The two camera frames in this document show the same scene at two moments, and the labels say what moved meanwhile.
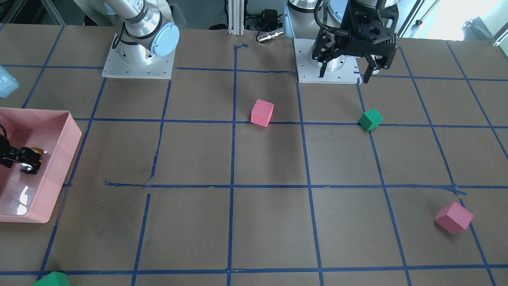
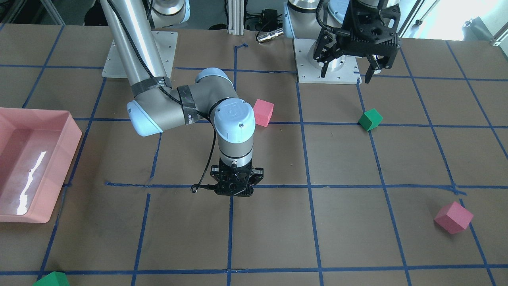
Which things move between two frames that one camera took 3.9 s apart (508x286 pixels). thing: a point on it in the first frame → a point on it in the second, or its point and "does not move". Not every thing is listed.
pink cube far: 453,218 does not move
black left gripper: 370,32 does not move
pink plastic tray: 31,198 does not move
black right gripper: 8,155 → 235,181
